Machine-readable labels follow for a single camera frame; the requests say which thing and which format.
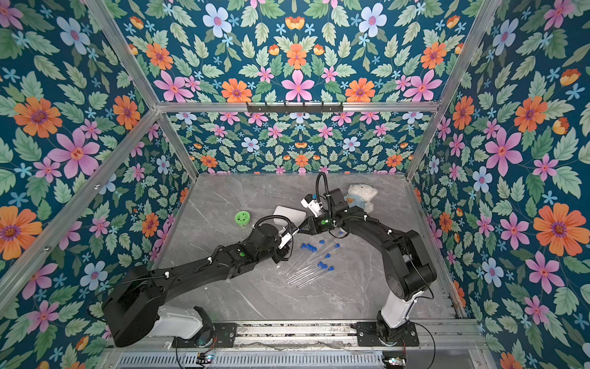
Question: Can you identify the white rectangular plastic box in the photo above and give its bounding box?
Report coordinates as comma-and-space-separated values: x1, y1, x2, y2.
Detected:
273, 206, 307, 226

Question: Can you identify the green lidded small jar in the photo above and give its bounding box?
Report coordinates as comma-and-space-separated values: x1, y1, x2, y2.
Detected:
234, 211, 251, 229

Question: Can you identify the aluminium front rail frame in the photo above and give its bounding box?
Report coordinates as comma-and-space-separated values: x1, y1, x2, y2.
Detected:
103, 320, 490, 356

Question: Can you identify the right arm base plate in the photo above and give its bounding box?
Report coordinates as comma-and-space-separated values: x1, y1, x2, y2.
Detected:
351, 321, 419, 347

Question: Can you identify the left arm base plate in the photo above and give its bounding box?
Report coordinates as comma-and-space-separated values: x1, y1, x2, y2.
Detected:
172, 323, 238, 349

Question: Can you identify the test tube near teddy bear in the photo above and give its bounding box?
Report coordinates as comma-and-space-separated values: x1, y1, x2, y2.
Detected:
320, 228, 347, 241

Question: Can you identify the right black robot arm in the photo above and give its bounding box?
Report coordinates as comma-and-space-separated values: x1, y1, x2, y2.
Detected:
299, 206, 437, 345

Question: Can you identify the white ventilation grille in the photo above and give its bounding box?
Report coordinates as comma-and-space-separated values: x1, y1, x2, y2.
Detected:
116, 351, 385, 368

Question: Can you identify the black hook rail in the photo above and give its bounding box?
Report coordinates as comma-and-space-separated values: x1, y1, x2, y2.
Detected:
246, 102, 344, 114

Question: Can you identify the test tube middle right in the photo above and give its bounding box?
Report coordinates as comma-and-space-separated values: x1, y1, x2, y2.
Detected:
307, 243, 340, 264

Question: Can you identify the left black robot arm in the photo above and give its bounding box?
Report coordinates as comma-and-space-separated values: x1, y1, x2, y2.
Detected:
102, 223, 298, 347

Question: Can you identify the white teddy bear blue shirt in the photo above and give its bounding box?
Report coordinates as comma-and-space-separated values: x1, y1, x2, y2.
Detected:
344, 184, 378, 214

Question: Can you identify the test tube group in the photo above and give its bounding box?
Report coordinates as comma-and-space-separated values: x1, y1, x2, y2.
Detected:
287, 262, 328, 284
286, 261, 327, 284
297, 266, 335, 288

